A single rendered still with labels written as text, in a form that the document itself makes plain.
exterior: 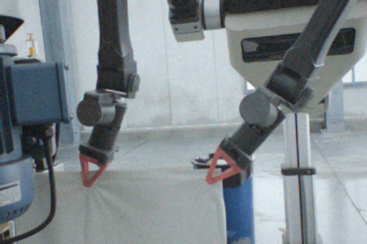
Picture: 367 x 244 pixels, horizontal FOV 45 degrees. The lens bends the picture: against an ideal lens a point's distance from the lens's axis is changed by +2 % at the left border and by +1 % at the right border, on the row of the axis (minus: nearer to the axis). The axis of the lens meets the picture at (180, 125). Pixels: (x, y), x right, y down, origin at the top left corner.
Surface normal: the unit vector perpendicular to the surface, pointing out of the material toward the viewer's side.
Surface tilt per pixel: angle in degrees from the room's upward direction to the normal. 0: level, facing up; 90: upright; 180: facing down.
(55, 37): 90
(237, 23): 40
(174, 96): 90
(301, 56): 93
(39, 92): 90
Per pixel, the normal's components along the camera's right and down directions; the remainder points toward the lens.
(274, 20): -0.18, -0.68
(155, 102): -0.20, 0.12
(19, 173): 0.94, -0.02
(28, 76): 0.22, 0.09
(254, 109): -0.41, -0.13
